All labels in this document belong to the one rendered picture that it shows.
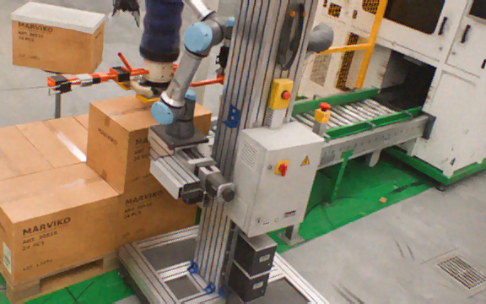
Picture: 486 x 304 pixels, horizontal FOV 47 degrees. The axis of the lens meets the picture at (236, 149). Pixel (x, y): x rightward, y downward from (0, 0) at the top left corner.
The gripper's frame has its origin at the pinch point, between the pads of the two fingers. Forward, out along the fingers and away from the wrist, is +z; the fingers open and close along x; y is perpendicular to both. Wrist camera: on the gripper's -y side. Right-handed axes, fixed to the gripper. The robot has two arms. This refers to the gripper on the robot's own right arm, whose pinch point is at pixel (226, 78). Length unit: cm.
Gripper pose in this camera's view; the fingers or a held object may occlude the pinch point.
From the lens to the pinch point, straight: 323.0
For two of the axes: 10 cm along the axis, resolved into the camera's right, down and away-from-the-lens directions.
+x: 6.8, 4.4, -5.9
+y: -7.1, 2.1, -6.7
